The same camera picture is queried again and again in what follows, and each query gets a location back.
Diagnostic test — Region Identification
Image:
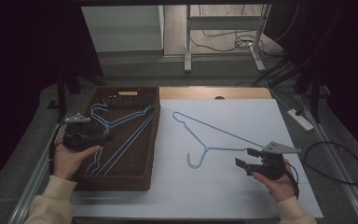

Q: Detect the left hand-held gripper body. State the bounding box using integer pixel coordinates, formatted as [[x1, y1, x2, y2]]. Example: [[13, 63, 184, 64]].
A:
[[63, 113, 98, 152]]

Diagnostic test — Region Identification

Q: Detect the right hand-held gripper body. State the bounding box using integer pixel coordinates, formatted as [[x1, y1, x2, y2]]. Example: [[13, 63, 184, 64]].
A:
[[245, 141, 302, 181]]

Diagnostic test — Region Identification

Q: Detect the blue wire hanger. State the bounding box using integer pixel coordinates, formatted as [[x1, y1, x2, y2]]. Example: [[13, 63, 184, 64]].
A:
[[85, 103, 156, 176], [88, 105, 156, 176], [172, 111, 265, 170]]

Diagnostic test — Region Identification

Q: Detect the brown woven basket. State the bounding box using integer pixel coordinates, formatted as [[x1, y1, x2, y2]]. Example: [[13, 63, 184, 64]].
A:
[[74, 86, 161, 191]]

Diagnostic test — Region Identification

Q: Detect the person's left hand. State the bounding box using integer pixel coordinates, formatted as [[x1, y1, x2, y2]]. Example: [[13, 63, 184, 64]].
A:
[[53, 133, 103, 182]]

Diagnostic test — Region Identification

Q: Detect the person's right hand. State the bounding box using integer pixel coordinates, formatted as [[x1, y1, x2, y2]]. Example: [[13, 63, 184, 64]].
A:
[[251, 160, 296, 203]]

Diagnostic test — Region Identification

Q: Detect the white table cover board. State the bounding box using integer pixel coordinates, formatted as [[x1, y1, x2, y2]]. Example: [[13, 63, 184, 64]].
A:
[[73, 98, 324, 218]]

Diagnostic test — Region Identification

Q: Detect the black metal stand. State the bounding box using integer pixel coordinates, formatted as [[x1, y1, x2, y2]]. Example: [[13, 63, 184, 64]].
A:
[[295, 62, 330, 124], [48, 62, 106, 122]]

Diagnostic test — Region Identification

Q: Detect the white power strip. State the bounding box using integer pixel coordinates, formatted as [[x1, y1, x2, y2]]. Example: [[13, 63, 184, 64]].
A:
[[287, 108, 315, 133]]

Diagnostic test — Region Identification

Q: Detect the white cabinet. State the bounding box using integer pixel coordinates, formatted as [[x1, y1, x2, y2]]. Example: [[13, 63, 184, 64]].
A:
[[81, 5, 164, 54]]

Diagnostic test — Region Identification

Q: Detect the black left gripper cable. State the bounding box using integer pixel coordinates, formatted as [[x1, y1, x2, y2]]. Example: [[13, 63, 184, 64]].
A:
[[48, 124, 65, 175]]

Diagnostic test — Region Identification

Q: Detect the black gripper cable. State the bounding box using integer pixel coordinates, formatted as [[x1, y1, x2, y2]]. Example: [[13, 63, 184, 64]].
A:
[[283, 158, 300, 200], [48, 124, 65, 175]]

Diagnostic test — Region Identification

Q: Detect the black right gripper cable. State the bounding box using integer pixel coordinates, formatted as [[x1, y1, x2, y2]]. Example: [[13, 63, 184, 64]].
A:
[[283, 158, 300, 200]]

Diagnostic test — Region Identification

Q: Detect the aluminium rail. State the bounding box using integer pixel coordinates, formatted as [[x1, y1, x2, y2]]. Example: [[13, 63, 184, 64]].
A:
[[8, 124, 66, 224], [297, 92, 358, 224]]

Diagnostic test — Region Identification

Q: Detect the black looped floor cable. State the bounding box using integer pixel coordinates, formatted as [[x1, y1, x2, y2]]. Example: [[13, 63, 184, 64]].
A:
[[302, 141, 358, 186]]

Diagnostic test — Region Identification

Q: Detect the tangle of floor cables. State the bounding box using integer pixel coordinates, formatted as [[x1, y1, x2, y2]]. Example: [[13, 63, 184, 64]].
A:
[[189, 4, 301, 60]]

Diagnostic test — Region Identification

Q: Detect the white desk frame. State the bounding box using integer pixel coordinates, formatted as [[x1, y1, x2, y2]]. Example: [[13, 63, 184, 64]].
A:
[[185, 4, 267, 74]]

